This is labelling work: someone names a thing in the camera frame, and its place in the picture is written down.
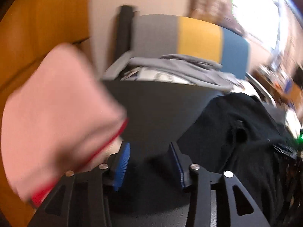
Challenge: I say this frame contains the black knit sweater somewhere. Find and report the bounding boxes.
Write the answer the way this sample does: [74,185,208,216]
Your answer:
[177,93,302,226]

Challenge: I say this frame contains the red folded garment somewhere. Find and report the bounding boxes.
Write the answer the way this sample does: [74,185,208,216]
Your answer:
[31,118,129,208]

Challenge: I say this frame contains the pink folded garment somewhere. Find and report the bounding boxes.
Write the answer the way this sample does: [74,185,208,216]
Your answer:
[1,44,127,201]

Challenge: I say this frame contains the grey yellow blue chair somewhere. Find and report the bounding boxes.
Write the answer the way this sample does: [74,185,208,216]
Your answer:
[101,14,276,107]

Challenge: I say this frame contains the grey garment on chair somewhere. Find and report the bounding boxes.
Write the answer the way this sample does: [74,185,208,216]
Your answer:
[128,54,238,91]

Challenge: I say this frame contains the wooden side desk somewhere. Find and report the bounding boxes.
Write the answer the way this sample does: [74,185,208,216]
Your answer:
[252,65,302,116]

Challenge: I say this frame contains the wooden wardrobe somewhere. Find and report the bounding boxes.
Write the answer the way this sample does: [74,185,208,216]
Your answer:
[0,0,92,227]

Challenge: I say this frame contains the beige starfish curtain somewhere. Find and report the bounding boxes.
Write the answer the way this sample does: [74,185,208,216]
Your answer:
[189,0,245,36]

